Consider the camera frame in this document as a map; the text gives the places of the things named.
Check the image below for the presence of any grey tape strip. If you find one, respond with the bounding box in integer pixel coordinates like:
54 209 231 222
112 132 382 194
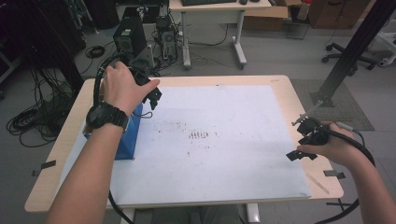
322 169 347 180

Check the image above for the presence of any person's right hand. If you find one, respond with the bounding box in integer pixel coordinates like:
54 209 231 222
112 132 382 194
296 120 369 170

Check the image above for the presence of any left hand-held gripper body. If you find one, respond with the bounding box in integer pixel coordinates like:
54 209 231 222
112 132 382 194
129 45 163 102

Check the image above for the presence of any black wristwatch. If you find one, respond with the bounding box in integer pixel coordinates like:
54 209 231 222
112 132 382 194
85 101 131 132

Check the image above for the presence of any cardboard box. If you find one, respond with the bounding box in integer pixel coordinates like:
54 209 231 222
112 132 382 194
242 0 309 32

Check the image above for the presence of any black computer tower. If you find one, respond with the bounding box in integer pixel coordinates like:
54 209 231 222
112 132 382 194
112 16 148 61

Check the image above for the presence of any wooden stick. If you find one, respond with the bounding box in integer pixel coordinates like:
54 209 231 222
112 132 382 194
304 172 331 195

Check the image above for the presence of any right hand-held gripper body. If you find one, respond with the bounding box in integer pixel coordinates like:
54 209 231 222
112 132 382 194
291 113 331 147

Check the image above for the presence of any grey plug with cable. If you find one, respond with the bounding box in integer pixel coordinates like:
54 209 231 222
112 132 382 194
334 120 366 138

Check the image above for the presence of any white-legged wooden desk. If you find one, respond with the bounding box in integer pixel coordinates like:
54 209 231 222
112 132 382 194
168 0 273 70

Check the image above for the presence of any bundle of black cables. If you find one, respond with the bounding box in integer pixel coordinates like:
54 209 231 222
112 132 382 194
6 66 78 149

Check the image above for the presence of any grey computer tower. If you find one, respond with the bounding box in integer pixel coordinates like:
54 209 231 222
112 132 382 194
155 15 179 63

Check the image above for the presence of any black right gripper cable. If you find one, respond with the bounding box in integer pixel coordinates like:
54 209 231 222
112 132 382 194
314 128 376 224

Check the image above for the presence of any black tape strip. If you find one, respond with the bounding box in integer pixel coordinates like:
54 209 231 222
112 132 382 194
31 160 57 177

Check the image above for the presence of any black metal stand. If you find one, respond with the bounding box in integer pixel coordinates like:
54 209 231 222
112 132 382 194
310 0 396 108

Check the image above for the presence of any blue box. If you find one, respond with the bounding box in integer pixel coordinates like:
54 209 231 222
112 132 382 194
83 103 144 161

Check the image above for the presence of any coiled black cable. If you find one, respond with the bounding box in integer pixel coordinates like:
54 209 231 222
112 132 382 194
85 45 106 60

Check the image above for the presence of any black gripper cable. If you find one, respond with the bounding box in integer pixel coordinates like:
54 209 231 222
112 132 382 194
92 52 135 224
314 128 376 224

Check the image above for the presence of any white table leg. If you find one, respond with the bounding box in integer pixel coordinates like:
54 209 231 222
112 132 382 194
246 203 262 224

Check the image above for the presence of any white paper sheet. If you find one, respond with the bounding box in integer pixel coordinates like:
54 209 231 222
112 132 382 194
59 84 312 208

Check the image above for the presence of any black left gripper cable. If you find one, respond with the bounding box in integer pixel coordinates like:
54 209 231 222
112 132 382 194
92 52 135 224

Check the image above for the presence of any person's left hand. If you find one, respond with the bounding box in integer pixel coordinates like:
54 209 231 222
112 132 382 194
102 61 161 119

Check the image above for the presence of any black office chair base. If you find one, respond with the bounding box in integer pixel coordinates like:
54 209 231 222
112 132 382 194
321 42 378 71

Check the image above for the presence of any grey floor mat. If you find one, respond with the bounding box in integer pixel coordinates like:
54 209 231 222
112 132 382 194
290 78 375 132

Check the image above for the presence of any brown cabinet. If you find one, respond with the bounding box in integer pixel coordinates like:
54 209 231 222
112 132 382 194
307 0 372 31

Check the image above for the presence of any black keyboard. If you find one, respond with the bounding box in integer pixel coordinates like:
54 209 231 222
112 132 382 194
180 0 238 7

